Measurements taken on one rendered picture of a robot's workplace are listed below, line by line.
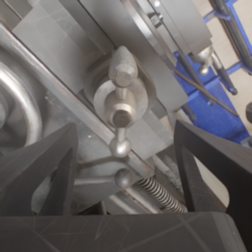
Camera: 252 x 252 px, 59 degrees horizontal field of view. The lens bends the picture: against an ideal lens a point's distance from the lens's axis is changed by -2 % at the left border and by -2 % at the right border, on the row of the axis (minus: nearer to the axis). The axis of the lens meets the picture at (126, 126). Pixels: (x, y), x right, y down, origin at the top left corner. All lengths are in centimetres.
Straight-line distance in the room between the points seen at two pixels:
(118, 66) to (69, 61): 16
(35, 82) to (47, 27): 9
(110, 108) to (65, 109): 14
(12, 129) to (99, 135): 15
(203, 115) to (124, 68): 451
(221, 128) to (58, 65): 477
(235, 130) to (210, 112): 77
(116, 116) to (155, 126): 15
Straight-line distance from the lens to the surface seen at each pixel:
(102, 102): 29
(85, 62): 34
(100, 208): 57
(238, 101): 480
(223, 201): 88
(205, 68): 55
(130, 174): 38
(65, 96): 36
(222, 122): 494
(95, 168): 46
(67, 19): 33
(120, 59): 19
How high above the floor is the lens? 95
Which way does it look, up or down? 19 degrees down
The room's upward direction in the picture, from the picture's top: 57 degrees clockwise
